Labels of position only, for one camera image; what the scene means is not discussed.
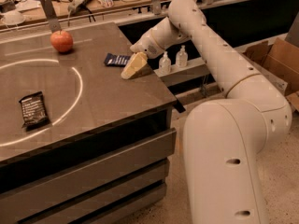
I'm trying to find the right clear sanitizer bottle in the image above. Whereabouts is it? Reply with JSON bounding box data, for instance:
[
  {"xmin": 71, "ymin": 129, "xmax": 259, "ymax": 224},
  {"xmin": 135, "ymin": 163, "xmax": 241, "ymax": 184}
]
[{"xmin": 176, "ymin": 45, "xmax": 188, "ymax": 68}]

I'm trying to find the cardboard box with logo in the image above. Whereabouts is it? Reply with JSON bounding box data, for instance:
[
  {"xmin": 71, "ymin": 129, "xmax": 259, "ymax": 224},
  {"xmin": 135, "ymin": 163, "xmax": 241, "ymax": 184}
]
[{"xmin": 242, "ymin": 36, "xmax": 299, "ymax": 112}]

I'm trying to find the blue rxbar blueberry wrapper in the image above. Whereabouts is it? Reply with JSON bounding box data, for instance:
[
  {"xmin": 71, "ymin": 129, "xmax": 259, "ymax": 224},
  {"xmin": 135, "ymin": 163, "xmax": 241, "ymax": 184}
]
[{"xmin": 104, "ymin": 53, "xmax": 130, "ymax": 67}]

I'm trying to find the clear sanitizer bottle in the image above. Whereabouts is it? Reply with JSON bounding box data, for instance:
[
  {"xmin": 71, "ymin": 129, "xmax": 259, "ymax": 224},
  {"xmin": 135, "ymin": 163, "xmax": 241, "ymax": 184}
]
[
  {"xmin": 159, "ymin": 51, "xmax": 171, "ymax": 75},
  {"xmin": 176, "ymin": 45, "xmax": 188, "ymax": 68}
]

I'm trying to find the grey metal bracket post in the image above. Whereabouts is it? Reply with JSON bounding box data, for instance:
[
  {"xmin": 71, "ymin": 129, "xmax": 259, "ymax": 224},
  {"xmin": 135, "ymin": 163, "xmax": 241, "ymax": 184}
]
[{"xmin": 39, "ymin": 0, "xmax": 61, "ymax": 33}]

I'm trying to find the black rxbar chocolate wrapper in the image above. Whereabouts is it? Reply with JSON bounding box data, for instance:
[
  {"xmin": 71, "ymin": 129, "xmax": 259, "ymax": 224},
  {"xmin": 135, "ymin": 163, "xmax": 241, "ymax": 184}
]
[{"xmin": 19, "ymin": 91, "xmax": 50, "ymax": 129}]

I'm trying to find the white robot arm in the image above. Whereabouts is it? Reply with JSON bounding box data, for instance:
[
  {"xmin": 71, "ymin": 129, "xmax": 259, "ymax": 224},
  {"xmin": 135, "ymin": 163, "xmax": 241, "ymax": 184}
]
[{"xmin": 131, "ymin": 0, "xmax": 292, "ymax": 224}]

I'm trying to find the white power strip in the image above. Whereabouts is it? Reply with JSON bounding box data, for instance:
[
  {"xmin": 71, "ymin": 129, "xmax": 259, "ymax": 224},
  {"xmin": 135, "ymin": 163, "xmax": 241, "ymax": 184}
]
[{"xmin": 67, "ymin": 0, "xmax": 91, "ymax": 14}]

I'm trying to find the left clear sanitizer bottle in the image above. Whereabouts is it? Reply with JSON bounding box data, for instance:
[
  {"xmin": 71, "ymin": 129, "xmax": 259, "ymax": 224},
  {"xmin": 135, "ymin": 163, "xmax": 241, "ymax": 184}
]
[{"xmin": 159, "ymin": 51, "xmax": 171, "ymax": 75}]

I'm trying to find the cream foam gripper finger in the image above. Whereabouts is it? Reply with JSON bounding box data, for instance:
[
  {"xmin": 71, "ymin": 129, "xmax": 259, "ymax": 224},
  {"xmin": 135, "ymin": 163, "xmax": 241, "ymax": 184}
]
[
  {"xmin": 129, "ymin": 63, "xmax": 152, "ymax": 79},
  {"xmin": 121, "ymin": 52, "xmax": 148, "ymax": 79}
]

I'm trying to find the red apple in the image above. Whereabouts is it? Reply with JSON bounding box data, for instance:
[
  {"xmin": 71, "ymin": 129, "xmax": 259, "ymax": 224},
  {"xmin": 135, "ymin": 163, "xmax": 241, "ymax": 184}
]
[{"xmin": 50, "ymin": 30, "xmax": 73, "ymax": 53}]

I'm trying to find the white bowl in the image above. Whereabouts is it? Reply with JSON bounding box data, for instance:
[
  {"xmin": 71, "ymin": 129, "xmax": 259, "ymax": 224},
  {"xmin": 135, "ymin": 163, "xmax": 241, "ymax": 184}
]
[{"xmin": 1, "ymin": 10, "xmax": 25, "ymax": 26}]

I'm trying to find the grey drawer cabinet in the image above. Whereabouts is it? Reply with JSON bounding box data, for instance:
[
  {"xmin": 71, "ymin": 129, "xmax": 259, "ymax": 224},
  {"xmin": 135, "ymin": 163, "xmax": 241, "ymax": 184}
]
[{"xmin": 0, "ymin": 107, "xmax": 176, "ymax": 224}]

